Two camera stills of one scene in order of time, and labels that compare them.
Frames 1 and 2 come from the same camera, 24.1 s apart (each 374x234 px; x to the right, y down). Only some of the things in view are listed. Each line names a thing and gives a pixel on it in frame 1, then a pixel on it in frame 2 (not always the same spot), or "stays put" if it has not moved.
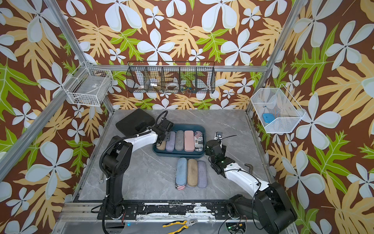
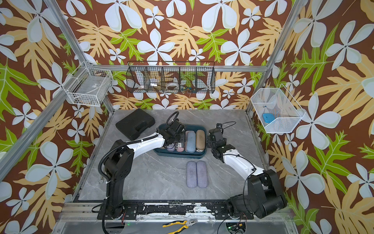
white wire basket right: x=277 y=111 stays put
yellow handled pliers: x=187 y=223 stays put
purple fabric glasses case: x=170 y=145 stays put
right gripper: x=207 y=150 → x=209 y=141
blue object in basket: x=268 y=117 stays put
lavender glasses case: x=201 y=176 stays put
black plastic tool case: x=136 y=122 stays put
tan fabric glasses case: x=192 y=172 → x=200 y=140
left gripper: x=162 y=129 → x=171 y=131
